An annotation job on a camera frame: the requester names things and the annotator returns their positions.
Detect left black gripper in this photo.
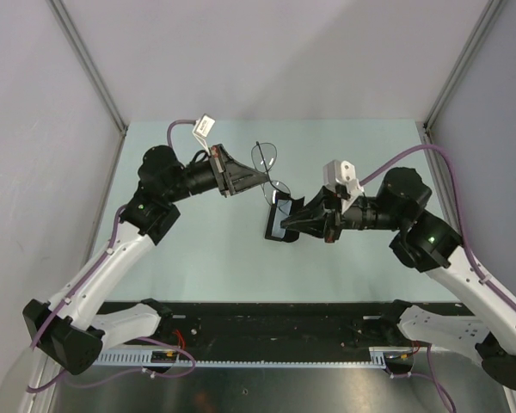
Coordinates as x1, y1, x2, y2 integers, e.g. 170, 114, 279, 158
165, 144, 268, 203

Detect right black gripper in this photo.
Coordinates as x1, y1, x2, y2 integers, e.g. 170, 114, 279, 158
280, 185, 406, 243

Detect thin wire-frame glasses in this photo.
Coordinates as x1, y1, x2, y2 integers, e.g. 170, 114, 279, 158
251, 141, 291, 207

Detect black glasses case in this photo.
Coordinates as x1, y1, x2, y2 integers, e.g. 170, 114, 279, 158
264, 191, 304, 243

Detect blue cleaning cloth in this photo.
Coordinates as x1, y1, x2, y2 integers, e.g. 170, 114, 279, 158
271, 200, 292, 239

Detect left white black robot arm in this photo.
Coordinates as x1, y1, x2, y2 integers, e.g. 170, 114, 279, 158
22, 145, 268, 375

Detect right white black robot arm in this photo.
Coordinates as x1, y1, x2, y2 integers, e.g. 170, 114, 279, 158
280, 168, 516, 391

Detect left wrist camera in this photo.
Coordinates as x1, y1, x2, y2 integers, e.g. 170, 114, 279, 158
192, 114, 216, 154

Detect slotted cable duct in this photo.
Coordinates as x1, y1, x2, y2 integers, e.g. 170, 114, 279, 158
93, 347, 418, 369

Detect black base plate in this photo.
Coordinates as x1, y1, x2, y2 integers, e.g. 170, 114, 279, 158
98, 300, 465, 363

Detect left aluminium corner post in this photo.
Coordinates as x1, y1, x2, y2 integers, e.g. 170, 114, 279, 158
46, 0, 128, 137

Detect aluminium corner post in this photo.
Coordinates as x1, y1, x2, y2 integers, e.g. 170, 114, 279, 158
46, 0, 128, 137
422, 0, 507, 133

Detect right aluminium corner post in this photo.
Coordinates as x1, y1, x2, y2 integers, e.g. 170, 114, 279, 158
422, 0, 507, 133

